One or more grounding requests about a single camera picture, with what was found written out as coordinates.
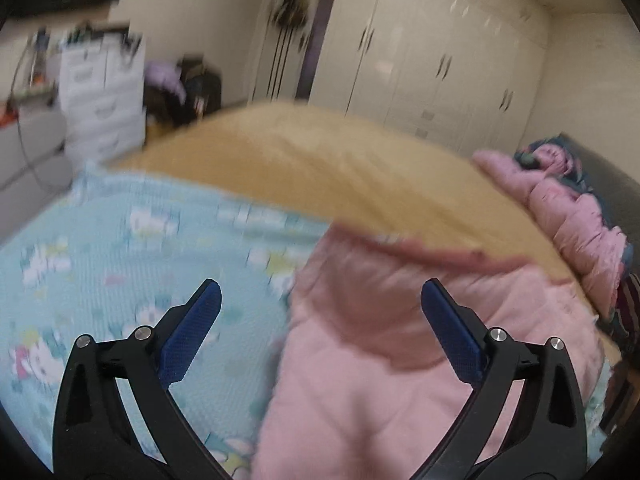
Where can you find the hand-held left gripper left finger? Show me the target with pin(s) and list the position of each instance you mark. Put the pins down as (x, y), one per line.
(192, 325)

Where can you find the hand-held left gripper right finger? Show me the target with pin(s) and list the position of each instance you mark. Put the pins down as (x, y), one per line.
(452, 325)

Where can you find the pink quilted jacket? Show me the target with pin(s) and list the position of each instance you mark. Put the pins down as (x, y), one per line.
(390, 360)

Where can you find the pink puffy jacket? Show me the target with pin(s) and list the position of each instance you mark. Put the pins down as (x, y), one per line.
(570, 215)

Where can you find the striped cloth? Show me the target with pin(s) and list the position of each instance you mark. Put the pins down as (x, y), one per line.
(627, 305)

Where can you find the tan bed blanket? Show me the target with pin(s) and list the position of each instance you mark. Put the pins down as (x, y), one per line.
(325, 160)

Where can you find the grey headboard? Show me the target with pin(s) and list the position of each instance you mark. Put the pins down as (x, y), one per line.
(605, 175)

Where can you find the black bag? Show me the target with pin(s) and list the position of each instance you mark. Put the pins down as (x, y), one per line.
(200, 92)

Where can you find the white drawer cabinet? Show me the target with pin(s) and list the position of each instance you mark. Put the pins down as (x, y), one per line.
(100, 95)

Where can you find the purple cloth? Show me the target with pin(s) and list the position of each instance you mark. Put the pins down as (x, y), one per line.
(162, 77)

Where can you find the white wardrobe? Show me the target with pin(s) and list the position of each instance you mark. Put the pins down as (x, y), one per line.
(430, 50)

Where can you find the white door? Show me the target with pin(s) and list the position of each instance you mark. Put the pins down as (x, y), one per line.
(285, 60)

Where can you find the bags hanging on door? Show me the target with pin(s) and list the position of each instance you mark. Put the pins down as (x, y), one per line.
(291, 2)

